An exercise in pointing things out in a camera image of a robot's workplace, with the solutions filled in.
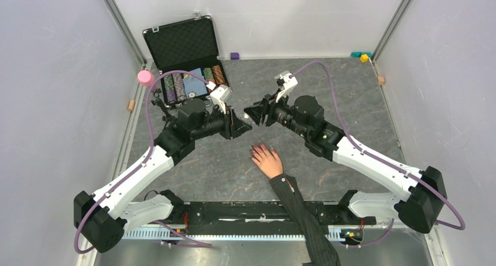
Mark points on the purple cube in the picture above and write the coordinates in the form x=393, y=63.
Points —
x=234, y=56

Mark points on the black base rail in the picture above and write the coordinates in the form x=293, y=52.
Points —
x=239, y=221

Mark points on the teal block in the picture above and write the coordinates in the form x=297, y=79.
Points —
x=358, y=54

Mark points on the pink microphone on tripod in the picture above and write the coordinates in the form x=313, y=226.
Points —
x=147, y=79

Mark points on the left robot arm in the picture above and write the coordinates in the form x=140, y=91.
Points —
x=103, y=217

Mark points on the black poker chip case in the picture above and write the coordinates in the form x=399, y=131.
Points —
x=188, y=45

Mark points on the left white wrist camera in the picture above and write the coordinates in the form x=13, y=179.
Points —
x=219, y=94

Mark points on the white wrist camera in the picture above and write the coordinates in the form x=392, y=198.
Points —
x=219, y=94
x=286, y=82

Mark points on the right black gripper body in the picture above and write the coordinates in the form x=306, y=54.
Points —
x=269, y=102

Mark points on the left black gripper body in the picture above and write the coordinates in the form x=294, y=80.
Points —
x=229, y=131

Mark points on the tan block left wall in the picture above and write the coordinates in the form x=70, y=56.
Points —
x=131, y=105

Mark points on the black pinstripe sleeve forearm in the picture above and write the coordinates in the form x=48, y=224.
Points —
x=319, y=248

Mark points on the yellow cube in corner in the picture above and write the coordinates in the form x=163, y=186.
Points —
x=364, y=58

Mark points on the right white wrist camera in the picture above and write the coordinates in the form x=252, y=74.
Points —
x=286, y=82

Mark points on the mannequin hand with red nails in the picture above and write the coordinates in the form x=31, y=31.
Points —
x=267, y=161

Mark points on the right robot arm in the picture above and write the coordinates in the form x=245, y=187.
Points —
x=415, y=197

